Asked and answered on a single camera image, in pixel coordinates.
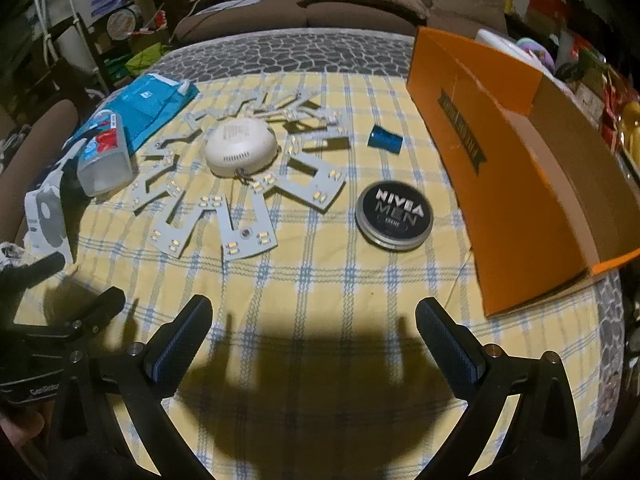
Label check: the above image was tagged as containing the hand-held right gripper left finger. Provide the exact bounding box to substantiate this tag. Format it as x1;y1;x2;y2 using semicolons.
47;294;215;480

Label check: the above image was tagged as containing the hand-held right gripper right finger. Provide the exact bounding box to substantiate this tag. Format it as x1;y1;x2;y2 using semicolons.
415;296;596;480

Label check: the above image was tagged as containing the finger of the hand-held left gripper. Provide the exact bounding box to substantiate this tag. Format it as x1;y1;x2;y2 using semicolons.
0;252;67;293
52;286;127;337

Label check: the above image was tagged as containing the white grey face mask packet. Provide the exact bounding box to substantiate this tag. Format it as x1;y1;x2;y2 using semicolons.
24;140;91;264

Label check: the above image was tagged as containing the black round cream tin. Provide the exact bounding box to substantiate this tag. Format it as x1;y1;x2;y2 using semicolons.
355;181;434;251

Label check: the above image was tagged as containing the white LED ceiling light module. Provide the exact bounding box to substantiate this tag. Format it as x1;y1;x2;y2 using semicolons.
131;87;348;262

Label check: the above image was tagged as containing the orange cardboard box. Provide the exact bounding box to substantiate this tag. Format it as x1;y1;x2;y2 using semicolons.
406;26;640;318

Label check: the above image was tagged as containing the small blue cylinder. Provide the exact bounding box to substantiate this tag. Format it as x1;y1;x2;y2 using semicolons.
369;127;404;154

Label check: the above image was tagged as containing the grey pebble pattern desktop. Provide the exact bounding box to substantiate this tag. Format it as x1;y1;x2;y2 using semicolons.
10;27;632;480

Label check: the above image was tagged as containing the black white patterned cloth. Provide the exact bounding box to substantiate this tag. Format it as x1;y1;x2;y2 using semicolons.
0;125;32;162

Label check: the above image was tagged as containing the brown armchair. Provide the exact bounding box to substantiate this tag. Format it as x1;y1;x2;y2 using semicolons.
0;99;80;251

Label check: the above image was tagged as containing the yellow checked tablecloth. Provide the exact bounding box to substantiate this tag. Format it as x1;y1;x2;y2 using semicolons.
65;72;606;480

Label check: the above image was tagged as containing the blue plastic packet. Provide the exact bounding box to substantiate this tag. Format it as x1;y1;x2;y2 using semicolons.
65;72;198;153

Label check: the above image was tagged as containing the white pipe rack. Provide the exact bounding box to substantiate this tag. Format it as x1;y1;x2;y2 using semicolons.
30;0;78;63

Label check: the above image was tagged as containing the green bag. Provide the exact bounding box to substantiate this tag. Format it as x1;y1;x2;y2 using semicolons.
125;42;168;76

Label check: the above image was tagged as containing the round printed tin lid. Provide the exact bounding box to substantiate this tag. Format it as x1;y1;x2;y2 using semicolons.
107;7;139;41

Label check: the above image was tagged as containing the cluttered dark shelf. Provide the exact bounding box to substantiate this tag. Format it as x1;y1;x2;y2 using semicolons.
87;0;176;92

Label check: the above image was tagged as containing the pile of colourful packages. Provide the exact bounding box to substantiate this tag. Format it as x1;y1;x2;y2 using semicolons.
552;0;640;171

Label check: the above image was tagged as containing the pastel round toy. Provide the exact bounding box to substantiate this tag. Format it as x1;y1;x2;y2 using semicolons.
517;37;557;69

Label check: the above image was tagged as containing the white tissue box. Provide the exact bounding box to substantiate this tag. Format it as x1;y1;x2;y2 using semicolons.
475;29;523;56

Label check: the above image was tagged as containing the white paper sheet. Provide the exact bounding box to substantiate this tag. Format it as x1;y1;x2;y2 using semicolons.
200;0;271;16

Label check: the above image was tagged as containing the red orange package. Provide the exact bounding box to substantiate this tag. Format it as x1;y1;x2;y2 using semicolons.
527;0;569;36

